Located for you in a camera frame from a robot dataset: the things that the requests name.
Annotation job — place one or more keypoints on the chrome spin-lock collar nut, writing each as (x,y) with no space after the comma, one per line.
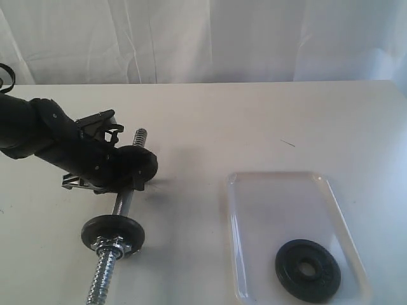
(117,245)

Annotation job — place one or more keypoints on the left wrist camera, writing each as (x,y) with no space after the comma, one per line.
(101,126)

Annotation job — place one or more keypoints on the white plastic tray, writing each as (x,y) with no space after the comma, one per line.
(267,210)

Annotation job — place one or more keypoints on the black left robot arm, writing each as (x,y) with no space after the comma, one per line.
(29,126)

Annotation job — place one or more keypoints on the black weight plate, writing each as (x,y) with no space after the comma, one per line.
(111,226)
(307,271)

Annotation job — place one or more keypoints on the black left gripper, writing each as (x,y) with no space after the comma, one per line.
(94,159)

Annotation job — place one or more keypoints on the chrome threaded dumbbell bar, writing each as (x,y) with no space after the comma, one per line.
(106,260)

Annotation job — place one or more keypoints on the white backdrop cloth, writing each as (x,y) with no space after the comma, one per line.
(92,42)

